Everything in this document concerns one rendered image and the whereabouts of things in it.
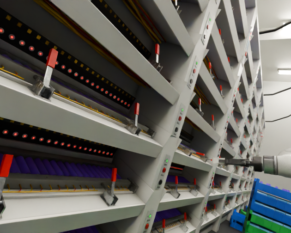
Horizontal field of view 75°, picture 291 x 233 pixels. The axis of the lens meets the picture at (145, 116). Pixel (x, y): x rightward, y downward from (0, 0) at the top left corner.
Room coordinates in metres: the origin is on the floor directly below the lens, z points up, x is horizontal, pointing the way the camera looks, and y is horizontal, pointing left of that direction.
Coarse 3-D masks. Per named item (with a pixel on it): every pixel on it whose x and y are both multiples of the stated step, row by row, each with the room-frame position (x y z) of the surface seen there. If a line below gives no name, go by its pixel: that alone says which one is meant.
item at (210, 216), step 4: (208, 204) 1.78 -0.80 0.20; (212, 204) 1.82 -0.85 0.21; (208, 208) 1.64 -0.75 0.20; (212, 208) 1.80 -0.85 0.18; (216, 208) 1.78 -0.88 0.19; (220, 208) 1.78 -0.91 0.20; (208, 212) 1.64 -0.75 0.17; (212, 212) 1.66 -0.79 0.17; (216, 212) 1.77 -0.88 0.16; (220, 212) 1.77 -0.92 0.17; (204, 216) 1.44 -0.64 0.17; (208, 216) 1.54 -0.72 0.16; (212, 216) 1.60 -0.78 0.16; (216, 216) 1.66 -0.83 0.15; (204, 220) 1.28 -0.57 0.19; (208, 220) 1.46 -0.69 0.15; (212, 220) 1.56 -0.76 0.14; (204, 224) 1.36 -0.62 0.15; (208, 224) 1.51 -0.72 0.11; (200, 228) 1.33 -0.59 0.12
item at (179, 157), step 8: (192, 144) 1.31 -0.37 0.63; (176, 152) 0.74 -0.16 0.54; (200, 152) 1.26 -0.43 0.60; (176, 160) 0.78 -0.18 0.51; (184, 160) 0.83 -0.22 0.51; (192, 160) 0.90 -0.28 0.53; (200, 160) 1.02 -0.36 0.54; (208, 160) 1.23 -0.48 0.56; (200, 168) 1.05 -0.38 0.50; (208, 168) 1.16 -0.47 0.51
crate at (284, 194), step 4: (256, 180) 1.48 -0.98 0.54; (256, 184) 1.47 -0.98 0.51; (260, 184) 1.46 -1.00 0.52; (264, 184) 1.45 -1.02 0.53; (256, 188) 1.47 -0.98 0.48; (260, 188) 1.46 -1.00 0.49; (264, 188) 1.45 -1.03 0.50; (268, 188) 1.43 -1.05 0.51; (272, 188) 1.42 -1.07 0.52; (276, 188) 1.41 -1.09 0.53; (268, 192) 1.43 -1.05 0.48; (272, 192) 1.42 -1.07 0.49; (276, 192) 1.41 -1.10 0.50; (280, 192) 1.40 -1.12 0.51; (284, 192) 1.39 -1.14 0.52; (288, 192) 1.38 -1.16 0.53; (280, 196) 1.40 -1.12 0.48; (284, 196) 1.39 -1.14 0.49; (288, 196) 1.38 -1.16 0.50
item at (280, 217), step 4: (252, 200) 1.47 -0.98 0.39; (252, 204) 1.47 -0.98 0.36; (256, 204) 1.46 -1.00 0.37; (252, 208) 1.47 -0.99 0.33; (256, 208) 1.46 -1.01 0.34; (260, 208) 1.45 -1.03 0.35; (264, 208) 1.43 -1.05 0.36; (268, 208) 1.42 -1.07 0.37; (260, 212) 1.44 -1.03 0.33; (264, 212) 1.43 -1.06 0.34; (268, 212) 1.42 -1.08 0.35; (272, 212) 1.41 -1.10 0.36; (276, 212) 1.40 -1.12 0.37; (268, 216) 1.42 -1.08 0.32; (272, 216) 1.41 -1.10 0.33; (276, 216) 1.40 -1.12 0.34; (280, 216) 1.39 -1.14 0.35; (284, 216) 1.38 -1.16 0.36; (288, 216) 1.36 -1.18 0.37; (280, 220) 1.38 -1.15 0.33; (284, 220) 1.37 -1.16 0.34; (288, 220) 1.36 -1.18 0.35; (288, 224) 1.36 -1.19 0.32
